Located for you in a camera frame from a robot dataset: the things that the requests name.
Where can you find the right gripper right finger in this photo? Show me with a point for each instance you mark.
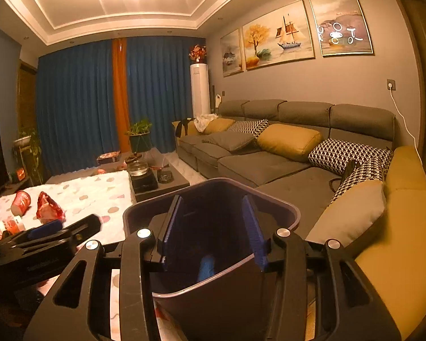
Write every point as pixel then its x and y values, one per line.
pixel 318 286

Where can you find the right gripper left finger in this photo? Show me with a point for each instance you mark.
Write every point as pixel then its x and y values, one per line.
pixel 77 307

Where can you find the red foil wrapper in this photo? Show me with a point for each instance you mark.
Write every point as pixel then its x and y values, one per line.
pixel 48 210

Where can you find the small red paper cup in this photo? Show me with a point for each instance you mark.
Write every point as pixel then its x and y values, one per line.
pixel 21 203

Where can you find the blue foam net sleeve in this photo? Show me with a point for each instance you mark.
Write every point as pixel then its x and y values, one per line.
pixel 206 268

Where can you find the red white plastic bag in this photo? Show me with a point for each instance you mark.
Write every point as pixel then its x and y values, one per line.
pixel 10 225

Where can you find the dark grey trash bin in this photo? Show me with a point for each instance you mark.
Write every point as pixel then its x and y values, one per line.
pixel 236 302

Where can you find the glass kettle on stove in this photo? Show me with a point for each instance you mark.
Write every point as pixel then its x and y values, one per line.
pixel 142 176

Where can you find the near beige cushion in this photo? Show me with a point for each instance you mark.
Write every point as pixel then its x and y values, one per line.
pixel 351 215

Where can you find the dark coffee table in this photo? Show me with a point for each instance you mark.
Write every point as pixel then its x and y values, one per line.
pixel 169 179

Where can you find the green potted floor plant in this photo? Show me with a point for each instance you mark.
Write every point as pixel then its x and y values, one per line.
pixel 139 136

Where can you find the potted plant on stand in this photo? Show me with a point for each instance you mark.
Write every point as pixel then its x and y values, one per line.
pixel 27 151

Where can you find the grey sectional sofa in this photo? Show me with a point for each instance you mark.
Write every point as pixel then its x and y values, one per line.
pixel 308 187

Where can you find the large mustard cushion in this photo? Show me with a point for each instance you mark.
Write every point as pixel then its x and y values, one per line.
pixel 292 142

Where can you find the near patterned cushion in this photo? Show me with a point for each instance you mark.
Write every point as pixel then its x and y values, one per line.
pixel 353 162

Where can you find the patterned cushion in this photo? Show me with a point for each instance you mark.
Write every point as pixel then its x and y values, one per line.
pixel 353 162
pixel 253 127

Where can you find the orange centre curtain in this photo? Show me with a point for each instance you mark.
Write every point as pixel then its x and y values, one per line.
pixel 120 91

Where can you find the grey sofa cushion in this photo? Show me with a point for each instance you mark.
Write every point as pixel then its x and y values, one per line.
pixel 231 141

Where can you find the far patterned cushion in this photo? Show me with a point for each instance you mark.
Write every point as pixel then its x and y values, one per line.
pixel 253 127

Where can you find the white cloth on sofa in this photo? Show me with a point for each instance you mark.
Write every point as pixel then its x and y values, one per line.
pixel 202 121

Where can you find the far mustard cushion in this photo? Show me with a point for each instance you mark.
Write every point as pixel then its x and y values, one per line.
pixel 218 125

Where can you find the blue window curtains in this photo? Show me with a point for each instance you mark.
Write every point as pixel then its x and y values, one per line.
pixel 88 96

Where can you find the white standing air conditioner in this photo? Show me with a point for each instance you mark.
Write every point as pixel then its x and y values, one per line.
pixel 200 95

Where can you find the red flower decoration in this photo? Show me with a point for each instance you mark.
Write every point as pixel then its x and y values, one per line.
pixel 198 53

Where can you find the left landscape painting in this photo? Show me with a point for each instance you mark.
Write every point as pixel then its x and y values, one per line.
pixel 230 45

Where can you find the sailboat tree painting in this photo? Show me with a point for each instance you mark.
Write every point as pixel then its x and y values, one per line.
pixel 281 36

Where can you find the right framed painting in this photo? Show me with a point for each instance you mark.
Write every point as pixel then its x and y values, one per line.
pixel 341 27

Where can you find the wall socket with cable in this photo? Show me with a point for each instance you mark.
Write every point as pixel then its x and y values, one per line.
pixel 391 87

